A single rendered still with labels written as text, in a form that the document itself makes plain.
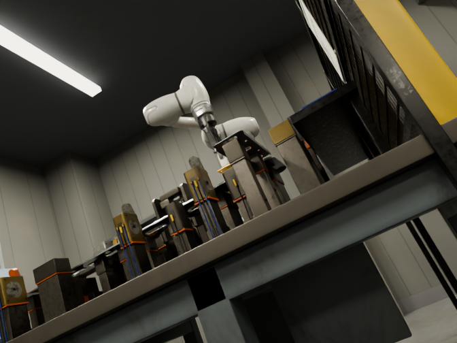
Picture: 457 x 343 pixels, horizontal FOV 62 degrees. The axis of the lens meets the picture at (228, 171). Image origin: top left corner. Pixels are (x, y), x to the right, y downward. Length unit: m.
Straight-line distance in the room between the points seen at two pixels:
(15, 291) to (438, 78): 1.71
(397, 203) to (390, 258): 3.32
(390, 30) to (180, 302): 0.75
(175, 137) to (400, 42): 4.16
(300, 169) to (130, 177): 4.02
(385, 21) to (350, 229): 0.48
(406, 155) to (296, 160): 0.58
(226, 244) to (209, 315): 0.15
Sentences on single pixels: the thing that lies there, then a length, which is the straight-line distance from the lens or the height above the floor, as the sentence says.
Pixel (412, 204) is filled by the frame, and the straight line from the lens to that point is 0.77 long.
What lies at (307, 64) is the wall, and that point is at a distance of 4.67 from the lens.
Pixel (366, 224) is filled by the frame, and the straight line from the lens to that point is 0.76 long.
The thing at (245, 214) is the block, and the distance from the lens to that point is 1.23.
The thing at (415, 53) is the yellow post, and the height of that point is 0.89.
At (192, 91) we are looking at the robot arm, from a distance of 1.64.
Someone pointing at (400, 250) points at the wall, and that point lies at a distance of 4.09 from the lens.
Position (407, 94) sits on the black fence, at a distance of 0.77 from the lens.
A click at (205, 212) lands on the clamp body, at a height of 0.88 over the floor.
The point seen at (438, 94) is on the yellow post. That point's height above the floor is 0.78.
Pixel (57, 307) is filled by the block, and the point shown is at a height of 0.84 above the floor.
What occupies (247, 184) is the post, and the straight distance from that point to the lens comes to 1.05.
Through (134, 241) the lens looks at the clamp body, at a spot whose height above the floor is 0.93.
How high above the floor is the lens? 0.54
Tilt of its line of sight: 20 degrees up
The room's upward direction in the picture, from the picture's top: 24 degrees counter-clockwise
